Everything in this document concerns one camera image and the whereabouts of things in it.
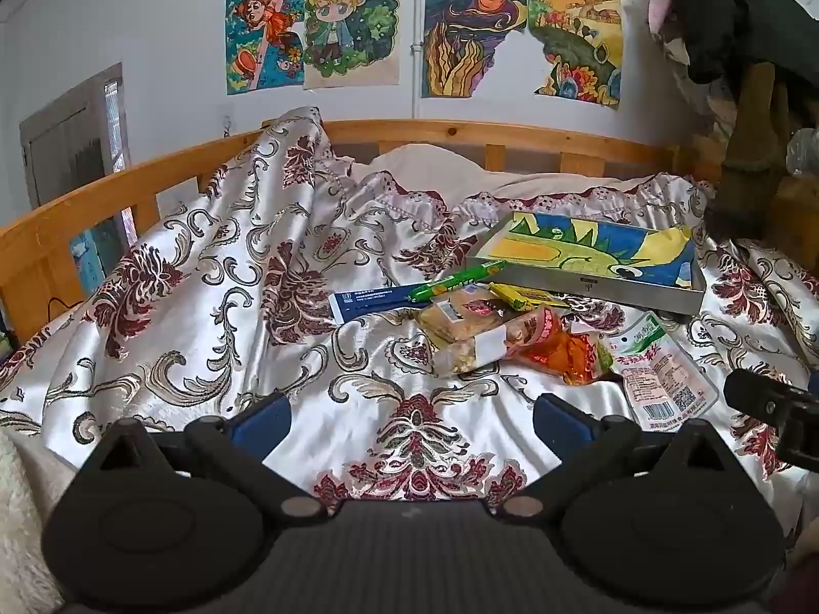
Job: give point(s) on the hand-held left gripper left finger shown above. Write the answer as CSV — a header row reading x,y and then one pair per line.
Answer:
x,y
262,425

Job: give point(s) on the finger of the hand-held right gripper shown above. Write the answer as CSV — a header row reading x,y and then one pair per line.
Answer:
x,y
793,422

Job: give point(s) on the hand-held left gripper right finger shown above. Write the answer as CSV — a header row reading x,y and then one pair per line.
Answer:
x,y
560,425

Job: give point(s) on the orange-red snack packet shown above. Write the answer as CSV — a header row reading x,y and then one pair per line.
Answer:
x,y
566,358

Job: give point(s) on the small orange snack packet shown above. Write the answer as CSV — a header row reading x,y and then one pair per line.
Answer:
x,y
541,329

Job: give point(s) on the cracker packet white label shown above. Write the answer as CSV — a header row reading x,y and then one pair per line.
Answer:
x,y
480,352

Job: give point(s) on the white green snack packet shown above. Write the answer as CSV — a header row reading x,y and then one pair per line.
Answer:
x,y
665,371

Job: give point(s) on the yellow snack packet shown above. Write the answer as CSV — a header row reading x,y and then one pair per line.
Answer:
x,y
524,297

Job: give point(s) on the metal tray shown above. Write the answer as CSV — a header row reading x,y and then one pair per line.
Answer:
x,y
640,297

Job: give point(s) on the rice cracker packet blue label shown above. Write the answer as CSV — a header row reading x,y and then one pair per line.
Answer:
x,y
454,316

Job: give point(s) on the green sausage stick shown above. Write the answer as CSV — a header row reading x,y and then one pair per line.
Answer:
x,y
457,278

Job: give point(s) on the flat blue packet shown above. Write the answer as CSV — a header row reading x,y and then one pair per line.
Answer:
x,y
371,300

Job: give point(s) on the colourful dinosaur drawing sheet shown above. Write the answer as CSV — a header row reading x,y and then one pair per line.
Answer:
x,y
576,246

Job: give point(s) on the white fluffy cloth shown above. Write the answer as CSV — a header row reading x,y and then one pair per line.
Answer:
x,y
19,511

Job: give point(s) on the clear plastic bag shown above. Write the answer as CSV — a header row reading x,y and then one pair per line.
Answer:
x,y
803,153

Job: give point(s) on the cream bed sheet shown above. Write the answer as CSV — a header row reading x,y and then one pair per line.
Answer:
x,y
448,169

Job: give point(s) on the olive brown garment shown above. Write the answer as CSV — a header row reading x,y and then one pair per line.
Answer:
x,y
755,141

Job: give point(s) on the pale patterned cloth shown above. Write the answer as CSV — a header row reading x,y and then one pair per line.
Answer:
x,y
694,70

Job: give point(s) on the black jacket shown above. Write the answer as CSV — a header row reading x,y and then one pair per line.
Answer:
x,y
736,6

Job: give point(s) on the pink cloth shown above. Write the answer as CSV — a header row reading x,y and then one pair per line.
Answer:
x,y
658,6

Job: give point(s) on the wooden bed frame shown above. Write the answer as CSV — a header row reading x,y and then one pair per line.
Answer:
x,y
83,208

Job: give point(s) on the white wall pipe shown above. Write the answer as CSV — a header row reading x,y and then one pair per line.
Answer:
x,y
417,77

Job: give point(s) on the landscape wall drawing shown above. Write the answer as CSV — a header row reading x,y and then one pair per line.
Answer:
x,y
576,38

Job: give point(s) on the red-haired figure wall drawing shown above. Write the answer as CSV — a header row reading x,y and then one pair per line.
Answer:
x,y
262,32

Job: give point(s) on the swirl sea wall drawing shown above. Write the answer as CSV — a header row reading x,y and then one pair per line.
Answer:
x,y
470,32

